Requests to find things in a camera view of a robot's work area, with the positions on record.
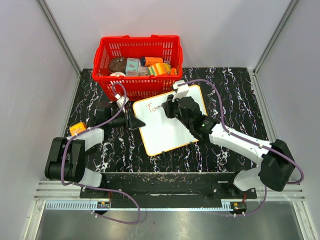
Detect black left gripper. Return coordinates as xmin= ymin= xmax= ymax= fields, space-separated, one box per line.
xmin=108 ymin=108 xmax=146 ymax=131

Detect yellow framed whiteboard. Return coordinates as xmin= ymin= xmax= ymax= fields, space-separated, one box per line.
xmin=132 ymin=91 xmax=198 ymax=157

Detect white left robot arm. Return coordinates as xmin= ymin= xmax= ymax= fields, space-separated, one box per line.
xmin=44 ymin=109 xmax=146 ymax=198

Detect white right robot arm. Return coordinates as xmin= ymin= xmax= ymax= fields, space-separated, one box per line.
xmin=161 ymin=94 xmax=295 ymax=198

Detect orange yellow snack box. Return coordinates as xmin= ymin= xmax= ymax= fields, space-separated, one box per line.
xmin=147 ymin=62 xmax=172 ymax=76

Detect red plastic shopping basket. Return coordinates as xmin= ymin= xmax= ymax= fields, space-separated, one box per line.
xmin=92 ymin=34 xmax=184 ymax=101

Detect pink small box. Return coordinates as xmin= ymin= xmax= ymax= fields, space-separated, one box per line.
xmin=125 ymin=71 xmax=149 ymax=77

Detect white round container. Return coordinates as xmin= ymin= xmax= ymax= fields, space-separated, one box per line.
xmin=109 ymin=71 xmax=126 ymax=78

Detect orange cylindrical can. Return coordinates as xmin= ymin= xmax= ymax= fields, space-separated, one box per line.
xmin=140 ymin=56 xmax=164 ymax=67

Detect teal small box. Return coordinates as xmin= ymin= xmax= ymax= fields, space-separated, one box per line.
xmin=125 ymin=57 xmax=140 ymax=73

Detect brown round bread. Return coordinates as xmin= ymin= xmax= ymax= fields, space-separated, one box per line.
xmin=108 ymin=56 xmax=127 ymax=73

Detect orange juice carton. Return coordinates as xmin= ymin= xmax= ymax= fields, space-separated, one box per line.
xmin=69 ymin=122 xmax=87 ymax=136

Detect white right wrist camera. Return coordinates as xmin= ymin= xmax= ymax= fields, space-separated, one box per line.
xmin=172 ymin=80 xmax=189 ymax=102

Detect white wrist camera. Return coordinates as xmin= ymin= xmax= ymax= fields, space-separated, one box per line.
xmin=115 ymin=94 xmax=129 ymax=112
xmin=172 ymin=80 xmax=189 ymax=102

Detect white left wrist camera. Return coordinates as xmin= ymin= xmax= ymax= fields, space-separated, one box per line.
xmin=115 ymin=94 xmax=129 ymax=112

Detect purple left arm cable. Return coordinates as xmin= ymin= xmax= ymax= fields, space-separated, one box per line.
xmin=60 ymin=81 xmax=142 ymax=225

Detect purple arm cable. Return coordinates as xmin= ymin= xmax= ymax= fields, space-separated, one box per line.
xmin=178 ymin=79 xmax=305 ymax=217
xmin=60 ymin=81 xmax=142 ymax=225

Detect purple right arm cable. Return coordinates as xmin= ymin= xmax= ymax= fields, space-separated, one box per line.
xmin=178 ymin=79 xmax=305 ymax=217

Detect grey cable duct rail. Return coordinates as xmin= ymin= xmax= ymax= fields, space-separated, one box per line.
xmin=45 ymin=198 xmax=242 ymax=212

